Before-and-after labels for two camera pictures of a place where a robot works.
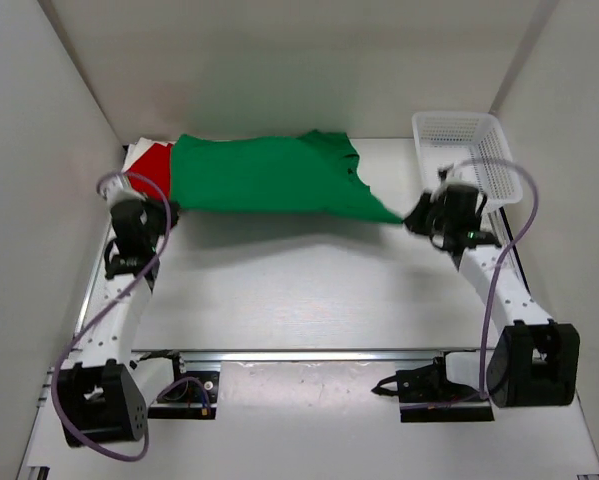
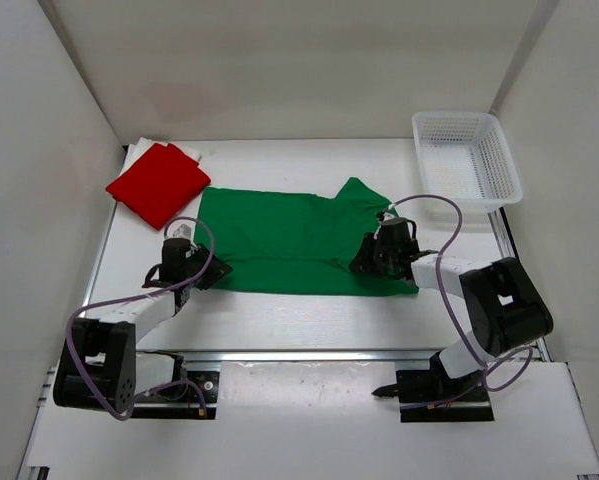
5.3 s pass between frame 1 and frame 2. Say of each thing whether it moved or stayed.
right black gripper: moved
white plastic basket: stayed
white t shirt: stayed
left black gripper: moved
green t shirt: moved
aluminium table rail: stayed
